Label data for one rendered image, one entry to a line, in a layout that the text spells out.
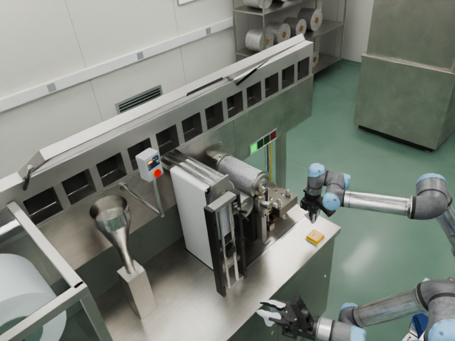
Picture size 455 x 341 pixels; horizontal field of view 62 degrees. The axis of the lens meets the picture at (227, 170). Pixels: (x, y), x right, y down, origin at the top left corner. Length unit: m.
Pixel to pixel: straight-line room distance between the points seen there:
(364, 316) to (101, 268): 1.18
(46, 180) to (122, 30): 2.91
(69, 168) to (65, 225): 0.25
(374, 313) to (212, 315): 0.73
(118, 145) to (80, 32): 2.52
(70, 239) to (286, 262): 1.03
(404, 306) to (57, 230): 1.32
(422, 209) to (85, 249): 1.43
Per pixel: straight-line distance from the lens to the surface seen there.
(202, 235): 1.86
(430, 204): 1.72
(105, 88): 4.31
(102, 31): 4.20
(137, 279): 1.71
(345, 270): 3.19
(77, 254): 1.83
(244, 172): 1.90
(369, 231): 3.52
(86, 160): 1.63
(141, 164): 1.39
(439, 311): 1.27
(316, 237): 2.10
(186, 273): 2.01
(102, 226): 1.46
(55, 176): 1.60
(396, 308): 1.43
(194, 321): 1.84
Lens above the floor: 2.43
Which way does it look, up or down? 36 degrees down
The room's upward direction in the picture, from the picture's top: 6 degrees counter-clockwise
